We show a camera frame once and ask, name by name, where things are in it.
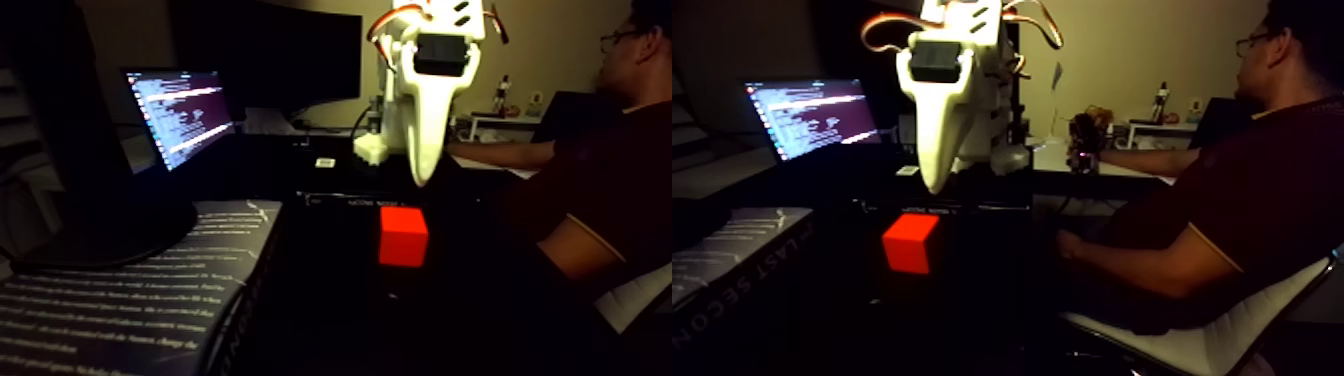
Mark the person's right hand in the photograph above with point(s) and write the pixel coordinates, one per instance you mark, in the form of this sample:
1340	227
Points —
1102	155

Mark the small white label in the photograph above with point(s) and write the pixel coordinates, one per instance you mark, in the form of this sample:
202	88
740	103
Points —
326	163

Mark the red cube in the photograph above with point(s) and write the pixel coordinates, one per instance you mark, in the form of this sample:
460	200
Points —
403	237

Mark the white side table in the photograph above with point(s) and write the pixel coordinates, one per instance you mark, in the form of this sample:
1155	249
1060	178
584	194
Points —
1155	128

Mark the person's left hand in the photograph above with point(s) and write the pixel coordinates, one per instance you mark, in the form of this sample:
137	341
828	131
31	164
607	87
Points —
1069	245

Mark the small figurine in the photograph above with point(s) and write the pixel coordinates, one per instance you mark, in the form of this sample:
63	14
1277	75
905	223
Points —
1160	103

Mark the black stand with round base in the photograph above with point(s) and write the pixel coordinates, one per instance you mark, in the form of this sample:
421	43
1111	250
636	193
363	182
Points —
94	210

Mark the dark leader arm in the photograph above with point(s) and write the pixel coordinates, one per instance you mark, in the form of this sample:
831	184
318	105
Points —
1082	142

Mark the laptop with lit screen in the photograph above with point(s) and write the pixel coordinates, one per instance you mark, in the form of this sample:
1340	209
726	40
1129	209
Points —
184	116

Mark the white chair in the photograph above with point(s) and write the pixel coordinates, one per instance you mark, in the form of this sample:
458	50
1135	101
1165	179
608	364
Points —
1208	341

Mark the black book with white text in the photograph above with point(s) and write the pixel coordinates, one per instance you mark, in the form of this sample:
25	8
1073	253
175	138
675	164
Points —
126	315

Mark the person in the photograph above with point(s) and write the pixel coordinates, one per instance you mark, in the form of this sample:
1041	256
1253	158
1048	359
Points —
1260	189

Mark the black box with white lettering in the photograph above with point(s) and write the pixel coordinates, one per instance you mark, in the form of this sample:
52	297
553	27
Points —
326	200

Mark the black computer monitor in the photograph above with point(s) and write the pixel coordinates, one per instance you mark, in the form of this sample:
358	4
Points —
273	52

